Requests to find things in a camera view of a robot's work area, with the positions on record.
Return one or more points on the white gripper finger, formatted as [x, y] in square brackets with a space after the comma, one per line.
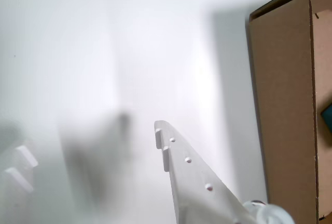
[192, 182]
[18, 198]

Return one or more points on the blue cube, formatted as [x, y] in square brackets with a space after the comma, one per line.
[327, 116]

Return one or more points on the brown cardboard box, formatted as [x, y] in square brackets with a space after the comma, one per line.
[285, 104]

